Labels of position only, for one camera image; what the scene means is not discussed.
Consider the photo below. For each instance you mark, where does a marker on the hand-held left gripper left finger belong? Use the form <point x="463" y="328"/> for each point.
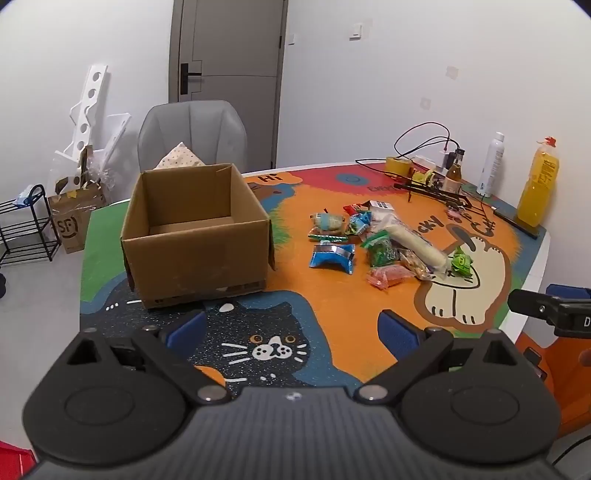
<point x="187" y="330"/>

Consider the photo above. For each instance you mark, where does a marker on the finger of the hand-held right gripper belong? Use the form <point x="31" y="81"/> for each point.
<point x="531" y="302"/>
<point x="570" y="291"/>

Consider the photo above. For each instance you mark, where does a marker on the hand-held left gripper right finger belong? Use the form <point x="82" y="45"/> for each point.
<point x="397" y="332"/>

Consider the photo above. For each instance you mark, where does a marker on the pink snack packet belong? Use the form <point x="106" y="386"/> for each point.
<point x="390" y="276"/>

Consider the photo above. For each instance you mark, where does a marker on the brown nut snack packet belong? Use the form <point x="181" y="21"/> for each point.
<point x="413" y="265"/>

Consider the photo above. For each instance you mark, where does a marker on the bright green candy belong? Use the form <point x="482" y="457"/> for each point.
<point x="461" y="263"/>

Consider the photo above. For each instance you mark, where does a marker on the brown cardboard box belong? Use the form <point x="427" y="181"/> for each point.
<point x="194" y="249"/>

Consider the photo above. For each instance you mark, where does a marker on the green snack packet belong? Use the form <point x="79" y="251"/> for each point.
<point x="381" y="251"/>

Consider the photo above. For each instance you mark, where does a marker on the orange chair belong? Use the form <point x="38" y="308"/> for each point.
<point x="568" y="369"/>

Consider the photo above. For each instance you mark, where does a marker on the yellow juice bottle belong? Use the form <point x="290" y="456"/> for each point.
<point x="538" y="189"/>

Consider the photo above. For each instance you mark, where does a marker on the small pink item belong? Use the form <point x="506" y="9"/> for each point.
<point x="455" y="213"/>

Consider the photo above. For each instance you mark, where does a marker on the green striped stick packet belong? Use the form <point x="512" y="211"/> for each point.
<point x="327" y="238"/>

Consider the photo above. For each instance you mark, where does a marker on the teal round snack packet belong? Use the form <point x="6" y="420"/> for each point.
<point x="328" y="222"/>

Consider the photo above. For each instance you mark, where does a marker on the red snack packet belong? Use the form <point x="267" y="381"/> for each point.
<point x="354" y="208"/>

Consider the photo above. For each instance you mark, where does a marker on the white spray bottle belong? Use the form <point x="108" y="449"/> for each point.
<point x="490" y="166"/>

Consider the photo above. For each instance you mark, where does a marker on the black clothes hanger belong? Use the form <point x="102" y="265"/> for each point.
<point x="438" y="194"/>

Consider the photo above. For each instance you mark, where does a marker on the small amber glass bottle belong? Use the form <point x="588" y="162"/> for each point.
<point x="452" y="177"/>

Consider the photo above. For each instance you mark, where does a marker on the yellow green packet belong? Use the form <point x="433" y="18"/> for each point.
<point x="422" y="177"/>

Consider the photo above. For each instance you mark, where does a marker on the brown paper bag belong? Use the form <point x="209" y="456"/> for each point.
<point x="74" y="221"/>

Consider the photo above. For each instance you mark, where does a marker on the black charger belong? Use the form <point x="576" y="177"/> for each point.
<point x="447" y="160"/>

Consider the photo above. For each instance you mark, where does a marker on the yellow tape roll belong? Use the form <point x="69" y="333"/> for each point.
<point x="396" y="167"/>

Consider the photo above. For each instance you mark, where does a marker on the dotted beige cushion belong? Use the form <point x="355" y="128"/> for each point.
<point x="180" y="158"/>

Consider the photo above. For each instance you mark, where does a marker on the white power strip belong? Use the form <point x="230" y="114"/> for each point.
<point x="425" y="161"/>

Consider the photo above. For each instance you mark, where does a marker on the black metal rack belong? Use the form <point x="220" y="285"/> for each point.
<point x="27" y="235"/>

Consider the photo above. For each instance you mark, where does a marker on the grey chair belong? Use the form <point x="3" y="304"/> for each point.
<point x="207" y="134"/>

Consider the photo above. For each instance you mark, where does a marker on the red object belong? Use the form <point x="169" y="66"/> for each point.
<point x="14" y="461"/>

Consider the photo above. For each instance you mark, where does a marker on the white perforated board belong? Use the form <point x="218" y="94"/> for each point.
<point x="87" y="110"/>

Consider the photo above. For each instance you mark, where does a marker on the grey door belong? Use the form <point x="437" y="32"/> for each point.
<point x="231" y="46"/>

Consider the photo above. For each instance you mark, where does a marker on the white light switch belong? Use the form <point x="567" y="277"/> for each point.
<point x="356" y="30"/>

